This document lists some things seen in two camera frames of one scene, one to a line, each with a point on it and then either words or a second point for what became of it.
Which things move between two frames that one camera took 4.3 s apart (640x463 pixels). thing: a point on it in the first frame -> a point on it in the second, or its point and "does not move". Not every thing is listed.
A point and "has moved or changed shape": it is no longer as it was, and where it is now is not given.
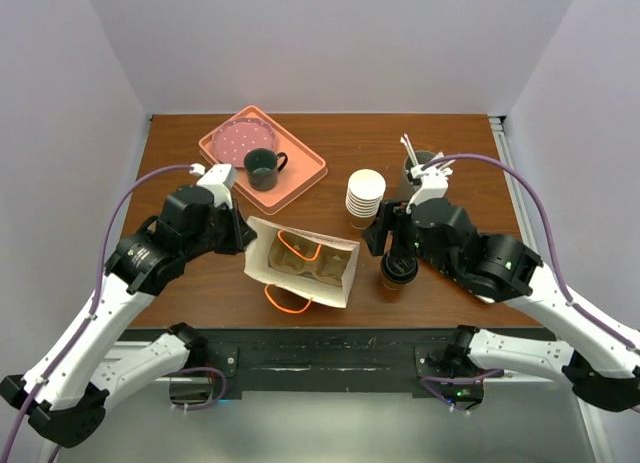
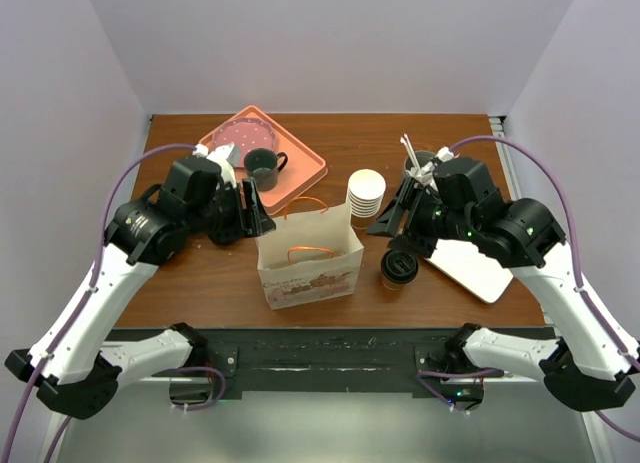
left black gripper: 238,241 -> 259,222
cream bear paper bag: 302,262 has moved or changed shape
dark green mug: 261,165 does not move
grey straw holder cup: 406,187 does not move
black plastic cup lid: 398,268 does not move
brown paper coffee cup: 396,286 does not move
